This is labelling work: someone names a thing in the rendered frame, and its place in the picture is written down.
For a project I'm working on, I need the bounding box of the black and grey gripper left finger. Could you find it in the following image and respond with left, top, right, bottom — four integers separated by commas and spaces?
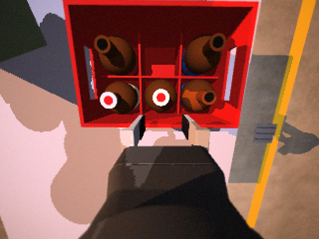
120, 115, 146, 152

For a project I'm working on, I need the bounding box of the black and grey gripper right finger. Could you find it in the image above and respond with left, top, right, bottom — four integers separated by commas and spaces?
181, 115, 210, 151

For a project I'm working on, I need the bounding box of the red crate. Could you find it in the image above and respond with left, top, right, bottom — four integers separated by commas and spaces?
82, 0, 259, 128

